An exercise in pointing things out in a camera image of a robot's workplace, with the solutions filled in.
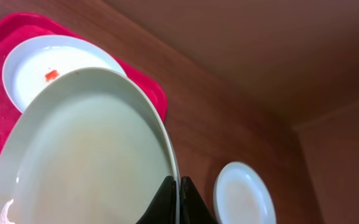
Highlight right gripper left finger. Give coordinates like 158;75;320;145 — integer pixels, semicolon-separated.
136;175;177;224

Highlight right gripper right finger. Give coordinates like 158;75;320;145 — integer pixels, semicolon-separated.
180;176;218;224

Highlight light blue plate bottom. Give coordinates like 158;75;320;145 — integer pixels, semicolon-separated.
213;162;277;224

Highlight light blue plate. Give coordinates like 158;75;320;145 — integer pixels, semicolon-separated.
0;68;179;223
2;35;126;112
213;162;277;224

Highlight light blue plate top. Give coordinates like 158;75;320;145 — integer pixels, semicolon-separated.
2;35;126;112

